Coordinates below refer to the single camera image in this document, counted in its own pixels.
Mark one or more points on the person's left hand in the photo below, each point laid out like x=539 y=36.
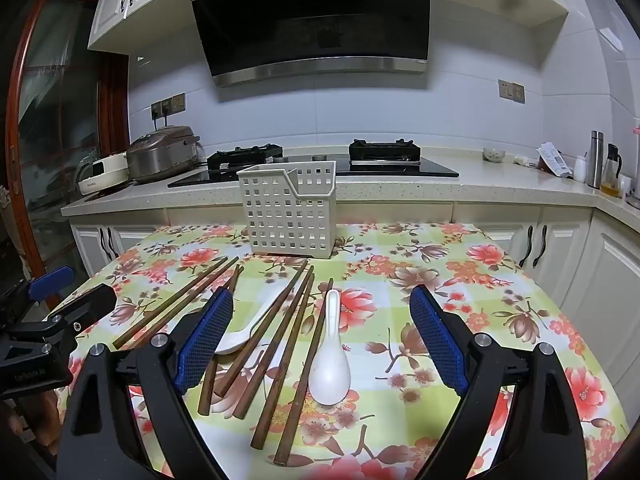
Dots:
x=35 y=420

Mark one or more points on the silver rice cooker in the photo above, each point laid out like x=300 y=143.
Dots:
x=160 y=155

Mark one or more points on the floral plastic tablecloth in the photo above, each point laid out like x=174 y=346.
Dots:
x=400 y=410

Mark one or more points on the bronze wall socket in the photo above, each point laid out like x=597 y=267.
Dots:
x=511 y=91

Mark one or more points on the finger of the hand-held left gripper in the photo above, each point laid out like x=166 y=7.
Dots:
x=50 y=279
x=85 y=307

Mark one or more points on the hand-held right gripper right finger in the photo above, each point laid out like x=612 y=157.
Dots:
x=440 y=340

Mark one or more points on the black glass gas cooktop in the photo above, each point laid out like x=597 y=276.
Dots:
x=435 y=171

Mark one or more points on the red wooden glass door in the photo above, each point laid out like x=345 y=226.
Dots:
x=27 y=110

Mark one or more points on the steel thermos bottle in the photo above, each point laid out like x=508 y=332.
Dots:
x=595 y=160

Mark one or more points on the bronze wall socket strip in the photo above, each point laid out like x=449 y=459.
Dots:
x=177 y=103

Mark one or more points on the small ceramic bowl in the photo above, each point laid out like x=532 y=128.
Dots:
x=493 y=155

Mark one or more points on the pile of wooden chopsticks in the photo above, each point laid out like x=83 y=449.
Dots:
x=262 y=432

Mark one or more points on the small white jar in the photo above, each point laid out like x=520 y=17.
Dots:
x=580 y=169

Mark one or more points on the black stove burner grate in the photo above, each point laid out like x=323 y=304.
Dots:
x=384 y=151
x=242 y=156

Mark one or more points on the white printed packet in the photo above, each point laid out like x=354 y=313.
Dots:
x=554 y=160

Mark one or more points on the beige speckled countertop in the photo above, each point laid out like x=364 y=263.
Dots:
x=400 y=191

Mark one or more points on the black glass range hood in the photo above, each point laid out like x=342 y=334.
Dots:
x=310 y=20

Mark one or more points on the cream perforated utensil basket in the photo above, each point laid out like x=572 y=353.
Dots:
x=280 y=210

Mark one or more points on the white electric pot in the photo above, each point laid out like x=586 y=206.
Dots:
x=102 y=175

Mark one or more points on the white base cabinets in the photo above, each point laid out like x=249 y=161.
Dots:
x=600 y=270

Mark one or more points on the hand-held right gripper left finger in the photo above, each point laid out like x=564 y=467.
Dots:
x=205 y=345

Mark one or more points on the glass oil bottle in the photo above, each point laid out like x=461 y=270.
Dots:
x=611 y=172

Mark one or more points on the white ceramic spoon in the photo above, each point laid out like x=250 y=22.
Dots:
x=250 y=327
x=327 y=365

